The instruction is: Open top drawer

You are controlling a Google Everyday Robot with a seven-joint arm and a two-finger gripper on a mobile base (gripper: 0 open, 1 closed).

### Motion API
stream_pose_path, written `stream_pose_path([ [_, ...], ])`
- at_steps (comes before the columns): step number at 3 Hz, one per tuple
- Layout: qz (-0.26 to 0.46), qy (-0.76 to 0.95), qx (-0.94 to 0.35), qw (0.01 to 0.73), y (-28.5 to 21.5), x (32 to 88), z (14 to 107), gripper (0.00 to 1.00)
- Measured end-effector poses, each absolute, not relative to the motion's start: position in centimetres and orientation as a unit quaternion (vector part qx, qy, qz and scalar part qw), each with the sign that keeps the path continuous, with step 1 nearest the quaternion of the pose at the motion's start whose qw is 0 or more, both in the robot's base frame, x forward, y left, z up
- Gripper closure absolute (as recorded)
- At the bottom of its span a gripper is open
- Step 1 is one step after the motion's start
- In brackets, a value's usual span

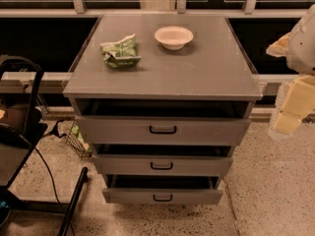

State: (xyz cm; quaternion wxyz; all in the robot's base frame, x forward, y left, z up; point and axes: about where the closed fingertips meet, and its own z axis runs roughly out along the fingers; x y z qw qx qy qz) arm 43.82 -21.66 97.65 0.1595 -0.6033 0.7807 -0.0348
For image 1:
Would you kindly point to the grey drawer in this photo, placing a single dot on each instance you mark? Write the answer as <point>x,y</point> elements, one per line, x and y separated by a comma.
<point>162,122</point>
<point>160,160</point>
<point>162,190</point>

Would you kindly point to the wire basket with green items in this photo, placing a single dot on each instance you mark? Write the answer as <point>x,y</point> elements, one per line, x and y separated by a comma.
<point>76,142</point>

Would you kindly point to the grey middle drawer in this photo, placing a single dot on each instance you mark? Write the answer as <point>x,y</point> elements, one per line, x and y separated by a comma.
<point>160,160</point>

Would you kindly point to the grey drawer cabinet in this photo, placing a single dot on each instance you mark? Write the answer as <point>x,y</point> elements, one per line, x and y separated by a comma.
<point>211,67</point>

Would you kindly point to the green chip bag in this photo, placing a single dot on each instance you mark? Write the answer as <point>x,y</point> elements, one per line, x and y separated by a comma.
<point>120,54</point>

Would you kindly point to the metal window railing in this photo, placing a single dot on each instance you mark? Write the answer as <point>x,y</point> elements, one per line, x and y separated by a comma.
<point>157,4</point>

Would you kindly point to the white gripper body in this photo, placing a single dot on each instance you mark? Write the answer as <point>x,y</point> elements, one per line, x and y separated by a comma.
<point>303,51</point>

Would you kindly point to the grey top drawer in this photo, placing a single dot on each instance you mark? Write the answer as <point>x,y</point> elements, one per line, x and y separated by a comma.
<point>162,122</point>

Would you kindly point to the white bowl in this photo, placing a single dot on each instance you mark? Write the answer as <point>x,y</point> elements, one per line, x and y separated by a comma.
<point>173,38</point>

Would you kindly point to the black stand frame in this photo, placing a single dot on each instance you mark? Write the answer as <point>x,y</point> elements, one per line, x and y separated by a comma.
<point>20,132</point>

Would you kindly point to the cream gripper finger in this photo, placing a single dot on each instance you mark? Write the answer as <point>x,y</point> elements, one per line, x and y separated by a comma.
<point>279,47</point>
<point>294,102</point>

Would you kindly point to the grey bottom drawer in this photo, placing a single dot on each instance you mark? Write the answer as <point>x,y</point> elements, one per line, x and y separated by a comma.
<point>162,190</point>

